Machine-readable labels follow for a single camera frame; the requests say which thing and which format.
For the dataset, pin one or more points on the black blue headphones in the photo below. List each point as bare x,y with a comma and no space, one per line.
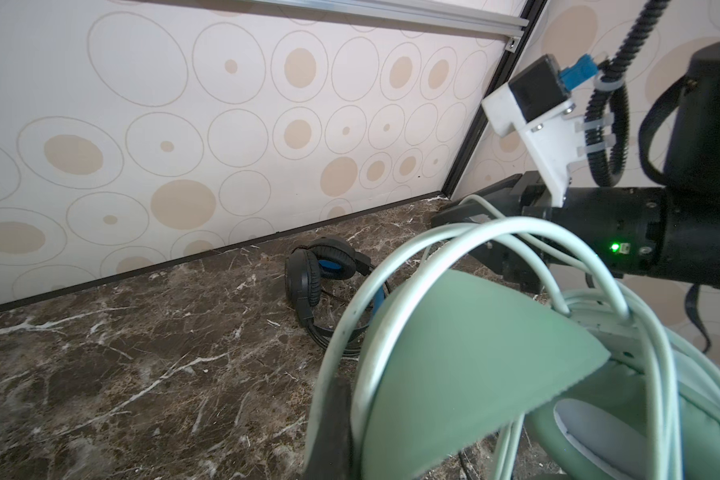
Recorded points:
326,258

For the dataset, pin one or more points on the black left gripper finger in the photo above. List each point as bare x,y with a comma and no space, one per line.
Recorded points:
332,454

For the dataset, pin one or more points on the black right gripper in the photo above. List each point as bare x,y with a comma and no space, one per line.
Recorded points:
625,227

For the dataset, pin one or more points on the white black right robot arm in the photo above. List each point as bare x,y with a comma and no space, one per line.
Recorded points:
668,230

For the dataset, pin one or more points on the black vertical frame post right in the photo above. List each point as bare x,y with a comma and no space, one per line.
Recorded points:
499,112

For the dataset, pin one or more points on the silver aluminium back rail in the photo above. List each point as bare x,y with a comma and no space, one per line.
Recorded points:
451,18

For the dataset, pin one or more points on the mint green headphones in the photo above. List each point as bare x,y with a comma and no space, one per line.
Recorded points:
441,352

